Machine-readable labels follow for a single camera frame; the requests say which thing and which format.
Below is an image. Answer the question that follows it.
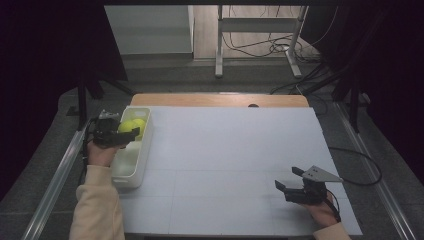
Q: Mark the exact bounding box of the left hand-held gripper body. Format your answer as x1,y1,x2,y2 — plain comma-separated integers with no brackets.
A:
89,109,130,149

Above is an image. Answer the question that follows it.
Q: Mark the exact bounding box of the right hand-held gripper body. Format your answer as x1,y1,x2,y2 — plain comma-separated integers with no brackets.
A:
284,165,344,206

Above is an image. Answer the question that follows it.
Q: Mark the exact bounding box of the yellow tennis ball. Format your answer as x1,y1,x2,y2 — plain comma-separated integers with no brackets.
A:
132,117,147,141
117,119,139,135

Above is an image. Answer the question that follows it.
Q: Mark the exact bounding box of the white plastic bin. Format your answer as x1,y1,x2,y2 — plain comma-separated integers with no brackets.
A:
109,106,155,190

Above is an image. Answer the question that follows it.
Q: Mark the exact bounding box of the person's right hand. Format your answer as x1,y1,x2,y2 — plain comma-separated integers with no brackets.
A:
302,192,342,230

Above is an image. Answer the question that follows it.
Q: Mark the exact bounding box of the person's left hand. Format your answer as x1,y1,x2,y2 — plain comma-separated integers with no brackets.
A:
85,141,126,168

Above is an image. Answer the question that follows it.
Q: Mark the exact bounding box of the black metal stand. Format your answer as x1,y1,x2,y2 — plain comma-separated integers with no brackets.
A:
299,63,372,134
65,59,136,132

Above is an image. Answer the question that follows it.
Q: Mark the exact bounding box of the white table mat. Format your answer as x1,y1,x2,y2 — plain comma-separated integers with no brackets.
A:
118,105,364,237

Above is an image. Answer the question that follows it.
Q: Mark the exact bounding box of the wooden table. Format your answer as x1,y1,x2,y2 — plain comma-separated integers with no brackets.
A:
129,93,311,108

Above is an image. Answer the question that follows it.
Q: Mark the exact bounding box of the dark curtain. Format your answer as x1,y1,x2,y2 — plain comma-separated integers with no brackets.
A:
301,0,424,185
0,0,128,202

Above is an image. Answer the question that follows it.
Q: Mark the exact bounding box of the white cabinet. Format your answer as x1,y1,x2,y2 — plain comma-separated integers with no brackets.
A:
103,4,195,56

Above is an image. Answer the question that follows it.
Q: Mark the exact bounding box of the right hand-held gripper cable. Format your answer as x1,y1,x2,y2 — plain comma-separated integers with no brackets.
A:
325,188,343,224

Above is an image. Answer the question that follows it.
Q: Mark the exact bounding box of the metal floor rail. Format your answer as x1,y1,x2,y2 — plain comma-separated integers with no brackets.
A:
334,101,418,240
21,118,96,240

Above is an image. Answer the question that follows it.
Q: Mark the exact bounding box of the black looped floor cable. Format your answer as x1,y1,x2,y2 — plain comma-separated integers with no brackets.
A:
327,146,384,187

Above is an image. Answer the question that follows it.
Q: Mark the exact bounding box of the tangle of floor cables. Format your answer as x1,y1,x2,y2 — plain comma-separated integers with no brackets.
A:
221,4,340,65

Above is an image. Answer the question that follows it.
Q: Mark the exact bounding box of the white metal desk frame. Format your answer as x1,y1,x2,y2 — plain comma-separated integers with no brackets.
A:
214,4,310,80

